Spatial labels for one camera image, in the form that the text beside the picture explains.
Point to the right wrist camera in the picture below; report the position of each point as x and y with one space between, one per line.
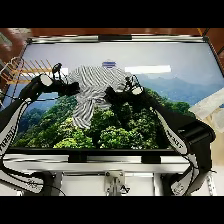
132 82

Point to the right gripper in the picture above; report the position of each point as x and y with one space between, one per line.
113 95

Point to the black and white striped shirt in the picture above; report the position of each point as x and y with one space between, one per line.
93 86

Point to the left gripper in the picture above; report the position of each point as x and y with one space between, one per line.
72 88

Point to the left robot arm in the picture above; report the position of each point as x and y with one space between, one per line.
13 115

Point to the silver frame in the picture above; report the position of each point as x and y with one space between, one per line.
110 166

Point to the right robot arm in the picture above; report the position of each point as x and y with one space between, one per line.
173 123

